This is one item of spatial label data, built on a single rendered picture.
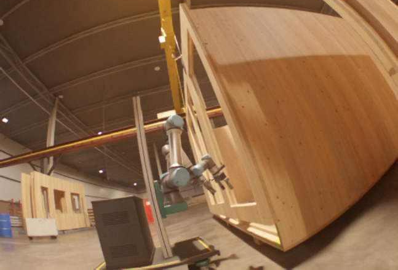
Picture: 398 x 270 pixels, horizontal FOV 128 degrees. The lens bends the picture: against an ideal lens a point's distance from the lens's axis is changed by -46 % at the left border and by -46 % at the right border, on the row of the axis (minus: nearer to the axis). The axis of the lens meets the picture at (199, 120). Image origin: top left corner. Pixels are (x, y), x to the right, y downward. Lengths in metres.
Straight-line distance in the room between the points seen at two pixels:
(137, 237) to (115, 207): 0.25
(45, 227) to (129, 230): 6.15
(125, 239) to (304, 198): 1.37
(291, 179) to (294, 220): 0.33
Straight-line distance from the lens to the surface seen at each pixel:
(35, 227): 7.28
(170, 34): 6.15
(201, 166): 1.30
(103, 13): 11.54
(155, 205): 1.40
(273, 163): 1.44
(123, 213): 1.33
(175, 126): 1.29
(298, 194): 1.52
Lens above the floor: 0.72
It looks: 24 degrees up
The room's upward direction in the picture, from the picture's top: 17 degrees counter-clockwise
